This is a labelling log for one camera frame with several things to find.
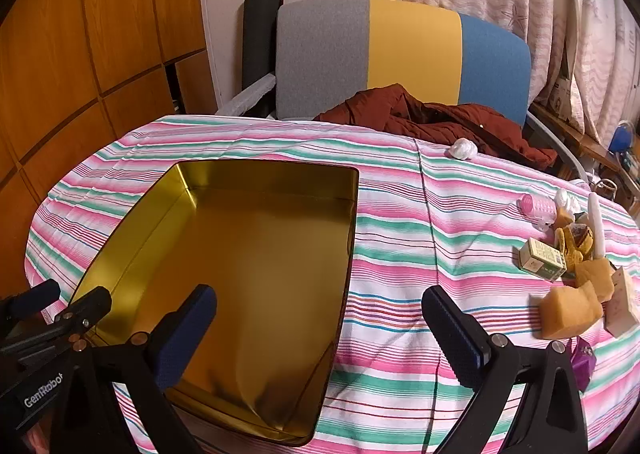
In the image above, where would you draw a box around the large tan sponge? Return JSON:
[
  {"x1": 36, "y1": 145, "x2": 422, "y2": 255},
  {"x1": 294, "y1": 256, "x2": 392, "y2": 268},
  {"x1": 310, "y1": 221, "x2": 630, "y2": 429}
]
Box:
[{"x1": 537, "y1": 280, "x2": 605, "y2": 341}]

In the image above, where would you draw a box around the wooden wardrobe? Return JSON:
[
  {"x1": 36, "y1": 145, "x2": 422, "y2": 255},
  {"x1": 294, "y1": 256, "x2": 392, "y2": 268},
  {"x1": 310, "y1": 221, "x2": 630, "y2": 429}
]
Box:
[{"x1": 0, "y1": 0, "x2": 218, "y2": 285}]

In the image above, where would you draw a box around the pink ribbed plastic container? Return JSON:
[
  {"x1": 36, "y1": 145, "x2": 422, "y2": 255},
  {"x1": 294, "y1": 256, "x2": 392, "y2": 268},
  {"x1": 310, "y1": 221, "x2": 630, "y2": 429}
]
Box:
[{"x1": 522, "y1": 194, "x2": 557, "y2": 229}]

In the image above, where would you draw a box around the white foam wrapped bar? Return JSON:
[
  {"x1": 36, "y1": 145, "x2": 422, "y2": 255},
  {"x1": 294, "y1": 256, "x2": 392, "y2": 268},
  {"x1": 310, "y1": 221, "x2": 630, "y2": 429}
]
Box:
[{"x1": 217, "y1": 74, "x2": 277, "y2": 117}]

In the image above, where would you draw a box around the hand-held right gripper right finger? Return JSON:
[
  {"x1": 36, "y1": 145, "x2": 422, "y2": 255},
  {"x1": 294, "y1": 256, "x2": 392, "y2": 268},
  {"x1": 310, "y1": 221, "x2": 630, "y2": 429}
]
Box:
[{"x1": 421, "y1": 285, "x2": 591, "y2": 454}]

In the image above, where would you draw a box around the grey yellow blue chair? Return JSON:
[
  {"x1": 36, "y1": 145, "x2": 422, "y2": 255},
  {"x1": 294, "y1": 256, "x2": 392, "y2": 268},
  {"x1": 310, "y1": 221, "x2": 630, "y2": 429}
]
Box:
[{"x1": 274, "y1": 0, "x2": 583, "y2": 180}]

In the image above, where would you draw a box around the small tan sponge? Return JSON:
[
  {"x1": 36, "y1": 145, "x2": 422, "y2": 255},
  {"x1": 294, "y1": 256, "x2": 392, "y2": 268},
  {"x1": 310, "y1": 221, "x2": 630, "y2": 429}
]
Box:
[{"x1": 574, "y1": 258, "x2": 616, "y2": 304}]

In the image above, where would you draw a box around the pink green striped tablecloth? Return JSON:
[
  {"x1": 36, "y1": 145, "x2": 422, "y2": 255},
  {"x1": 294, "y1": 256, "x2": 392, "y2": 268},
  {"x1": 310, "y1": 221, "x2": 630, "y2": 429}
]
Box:
[{"x1": 22, "y1": 114, "x2": 640, "y2": 454}]

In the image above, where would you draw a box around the wooden bench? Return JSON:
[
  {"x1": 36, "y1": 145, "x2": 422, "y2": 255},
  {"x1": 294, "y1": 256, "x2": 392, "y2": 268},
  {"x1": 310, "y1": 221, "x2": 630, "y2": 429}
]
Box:
[{"x1": 530, "y1": 101, "x2": 640, "y2": 195}]

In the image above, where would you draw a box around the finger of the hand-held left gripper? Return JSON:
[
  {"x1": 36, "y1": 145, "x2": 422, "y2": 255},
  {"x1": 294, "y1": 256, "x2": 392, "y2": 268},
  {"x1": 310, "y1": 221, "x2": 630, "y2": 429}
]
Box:
[
  {"x1": 0, "y1": 279, "x2": 62, "y2": 324},
  {"x1": 0, "y1": 285, "x2": 113, "y2": 371}
]

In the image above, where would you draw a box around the red-brown padded jacket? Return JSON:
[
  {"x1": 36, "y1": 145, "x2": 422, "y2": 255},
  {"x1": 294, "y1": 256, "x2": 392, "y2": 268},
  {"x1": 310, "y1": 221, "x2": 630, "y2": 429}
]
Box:
[{"x1": 314, "y1": 83, "x2": 558, "y2": 170}]

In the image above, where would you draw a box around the gold tin box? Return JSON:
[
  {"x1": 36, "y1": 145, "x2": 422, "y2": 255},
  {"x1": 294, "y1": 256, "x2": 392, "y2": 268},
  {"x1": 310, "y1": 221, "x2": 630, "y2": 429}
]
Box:
[{"x1": 65, "y1": 159, "x2": 361, "y2": 448}]

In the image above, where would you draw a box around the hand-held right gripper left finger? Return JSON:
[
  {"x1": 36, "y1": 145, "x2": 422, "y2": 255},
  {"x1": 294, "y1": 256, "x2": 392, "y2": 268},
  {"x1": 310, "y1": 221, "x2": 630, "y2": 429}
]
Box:
[{"x1": 55, "y1": 283, "x2": 218, "y2": 454}]

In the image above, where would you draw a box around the purple snack packet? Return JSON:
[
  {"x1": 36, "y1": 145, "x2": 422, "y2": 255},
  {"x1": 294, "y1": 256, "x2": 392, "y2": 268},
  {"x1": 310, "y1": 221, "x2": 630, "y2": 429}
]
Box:
[{"x1": 567, "y1": 336, "x2": 597, "y2": 391}]

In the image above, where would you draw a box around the small green carton box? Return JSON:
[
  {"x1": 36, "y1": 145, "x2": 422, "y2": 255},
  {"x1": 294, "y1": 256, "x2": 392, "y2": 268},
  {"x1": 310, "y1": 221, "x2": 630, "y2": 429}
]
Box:
[{"x1": 517, "y1": 238, "x2": 568, "y2": 282}]

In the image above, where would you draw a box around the yellow snack packet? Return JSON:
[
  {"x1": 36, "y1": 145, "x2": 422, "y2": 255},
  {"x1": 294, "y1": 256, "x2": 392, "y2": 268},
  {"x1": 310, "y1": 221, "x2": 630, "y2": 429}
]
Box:
[{"x1": 554, "y1": 208, "x2": 598, "y2": 265}]

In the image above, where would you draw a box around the cardboard box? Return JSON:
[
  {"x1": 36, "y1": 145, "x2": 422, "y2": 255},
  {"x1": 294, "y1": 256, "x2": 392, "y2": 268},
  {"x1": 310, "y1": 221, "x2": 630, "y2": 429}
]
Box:
[{"x1": 547, "y1": 49, "x2": 576, "y2": 120}]

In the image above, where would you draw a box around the black rolled mat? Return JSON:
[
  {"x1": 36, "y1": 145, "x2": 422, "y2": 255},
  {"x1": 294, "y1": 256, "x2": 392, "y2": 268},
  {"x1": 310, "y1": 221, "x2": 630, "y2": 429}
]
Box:
[{"x1": 240, "y1": 0, "x2": 286, "y2": 110}]

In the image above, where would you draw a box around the blue rounded plastic item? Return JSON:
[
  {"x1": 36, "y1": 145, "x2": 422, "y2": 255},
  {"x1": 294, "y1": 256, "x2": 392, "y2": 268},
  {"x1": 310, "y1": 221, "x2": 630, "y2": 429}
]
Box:
[{"x1": 611, "y1": 121, "x2": 636, "y2": 152}]

